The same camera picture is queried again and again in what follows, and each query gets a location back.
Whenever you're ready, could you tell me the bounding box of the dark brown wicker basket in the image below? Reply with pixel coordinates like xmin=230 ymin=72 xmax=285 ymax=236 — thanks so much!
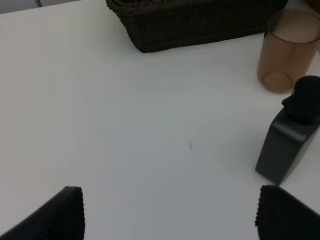
xmin=106 ymin=0 xmax=288 ymax=53

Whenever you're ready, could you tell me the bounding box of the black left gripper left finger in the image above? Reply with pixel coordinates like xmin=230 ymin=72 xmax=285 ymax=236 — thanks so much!
xmin=0 ymin=186 xmax=86 ymax=240

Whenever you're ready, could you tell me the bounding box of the dark green pump bottle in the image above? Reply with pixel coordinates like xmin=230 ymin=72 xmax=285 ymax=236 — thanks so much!
xmin=255 ymin=75 xmax=320 ymax=185

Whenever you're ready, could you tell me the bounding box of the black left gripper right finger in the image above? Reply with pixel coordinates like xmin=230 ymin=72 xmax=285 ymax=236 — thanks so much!
xmin=254 ymin=185 xmax=320 ymax=240

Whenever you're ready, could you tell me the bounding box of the brown translucent plastic cup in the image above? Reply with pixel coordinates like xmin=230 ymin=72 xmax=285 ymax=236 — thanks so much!
xmin=257 ymin=8 xmax=320 ymax=93

